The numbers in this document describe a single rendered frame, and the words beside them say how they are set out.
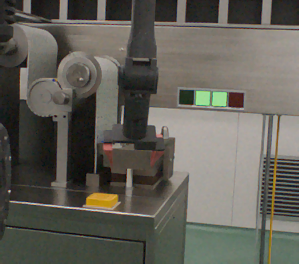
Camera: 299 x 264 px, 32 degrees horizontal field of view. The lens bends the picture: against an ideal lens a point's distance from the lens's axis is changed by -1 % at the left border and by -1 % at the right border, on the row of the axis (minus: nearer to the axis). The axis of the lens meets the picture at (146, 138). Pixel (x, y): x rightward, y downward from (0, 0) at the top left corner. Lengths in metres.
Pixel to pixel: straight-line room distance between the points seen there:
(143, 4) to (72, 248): 0.72
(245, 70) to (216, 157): 2.44
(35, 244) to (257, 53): 1.00
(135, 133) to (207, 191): 3.20
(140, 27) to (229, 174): 3.29
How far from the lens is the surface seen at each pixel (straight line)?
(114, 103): 1.85
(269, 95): 1.92
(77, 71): 1.67
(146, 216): 1.37
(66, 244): 1.49
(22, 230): 1.53
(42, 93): 1.73
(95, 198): 1.43
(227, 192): 4.35
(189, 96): 1.93
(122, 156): 1.62
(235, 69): 1.92
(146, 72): 1.11
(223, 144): 4.29
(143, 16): 1.10
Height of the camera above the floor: 1.26
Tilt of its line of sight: 7 degrees down
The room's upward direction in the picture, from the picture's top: 3 degrees clockwise
